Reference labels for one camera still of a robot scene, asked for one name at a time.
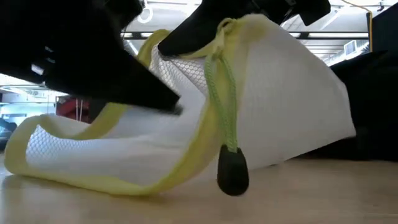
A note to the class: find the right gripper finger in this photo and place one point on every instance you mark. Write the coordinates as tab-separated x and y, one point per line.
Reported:
199	28

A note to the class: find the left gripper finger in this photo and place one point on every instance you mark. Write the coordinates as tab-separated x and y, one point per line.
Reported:
124	84

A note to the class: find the white mesh pouch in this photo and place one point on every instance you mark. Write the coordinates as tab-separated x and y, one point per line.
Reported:
280	93

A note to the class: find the black fabric backpack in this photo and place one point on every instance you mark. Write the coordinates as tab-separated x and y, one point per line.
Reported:
373	109

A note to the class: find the large black partition curtain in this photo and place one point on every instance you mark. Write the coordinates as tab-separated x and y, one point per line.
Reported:
385	28

